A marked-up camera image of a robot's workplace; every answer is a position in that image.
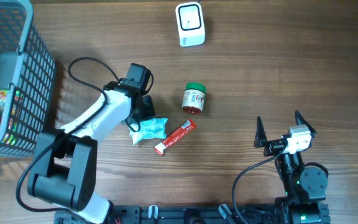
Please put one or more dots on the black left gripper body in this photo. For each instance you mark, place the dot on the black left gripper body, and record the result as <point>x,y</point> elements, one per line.
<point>146,111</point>

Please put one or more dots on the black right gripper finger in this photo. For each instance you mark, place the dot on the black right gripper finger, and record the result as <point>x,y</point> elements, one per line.
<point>260,135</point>
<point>301,121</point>

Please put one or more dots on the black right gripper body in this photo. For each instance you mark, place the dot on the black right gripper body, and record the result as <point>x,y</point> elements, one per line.
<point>273,147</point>

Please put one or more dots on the teal snack pouch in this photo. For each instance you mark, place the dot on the teal snack pouch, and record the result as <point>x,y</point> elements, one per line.
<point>149,129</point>

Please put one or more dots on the red snack packet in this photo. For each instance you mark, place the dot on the red snack packet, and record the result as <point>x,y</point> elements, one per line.
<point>179,133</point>

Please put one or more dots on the green lid sauce jar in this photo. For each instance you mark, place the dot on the green lid sauce jar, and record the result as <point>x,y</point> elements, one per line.
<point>194,97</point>

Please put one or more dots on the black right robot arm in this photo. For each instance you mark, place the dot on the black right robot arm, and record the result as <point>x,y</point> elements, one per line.
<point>305,184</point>

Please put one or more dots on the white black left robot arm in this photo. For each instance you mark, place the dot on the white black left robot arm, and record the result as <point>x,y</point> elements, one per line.
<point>63,171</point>

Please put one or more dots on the white barcode scanner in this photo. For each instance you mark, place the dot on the white barcode scanner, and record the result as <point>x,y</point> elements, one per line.
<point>190,23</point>

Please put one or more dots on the dark grey plastic basket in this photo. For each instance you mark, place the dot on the dark grey plastic basket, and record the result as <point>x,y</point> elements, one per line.
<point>27,73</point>

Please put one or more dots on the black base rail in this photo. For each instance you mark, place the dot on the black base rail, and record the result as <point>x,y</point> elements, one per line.
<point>258,213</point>

